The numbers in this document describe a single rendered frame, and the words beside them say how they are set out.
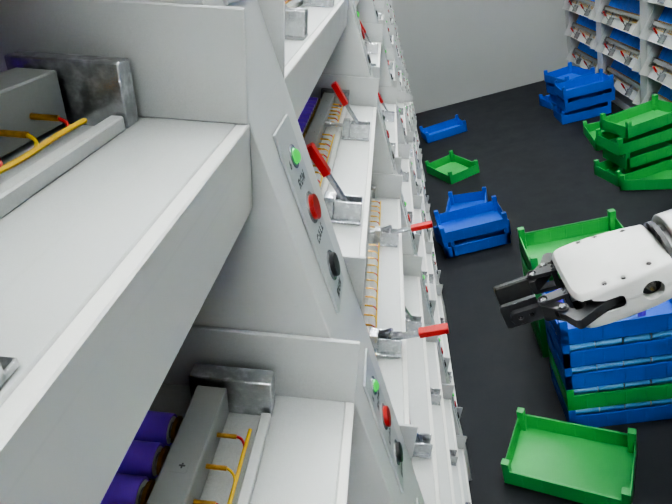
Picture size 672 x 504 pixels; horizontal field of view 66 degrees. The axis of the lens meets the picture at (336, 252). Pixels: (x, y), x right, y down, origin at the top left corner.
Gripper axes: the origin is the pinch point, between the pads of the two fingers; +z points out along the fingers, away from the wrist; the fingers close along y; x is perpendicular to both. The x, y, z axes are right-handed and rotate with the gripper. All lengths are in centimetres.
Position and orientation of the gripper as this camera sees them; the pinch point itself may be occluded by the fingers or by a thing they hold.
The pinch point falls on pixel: (517, 302)
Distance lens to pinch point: 62.5
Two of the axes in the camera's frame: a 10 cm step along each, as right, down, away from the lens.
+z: -8.9, 3.5, 3.0
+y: 0.8, -5.1, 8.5
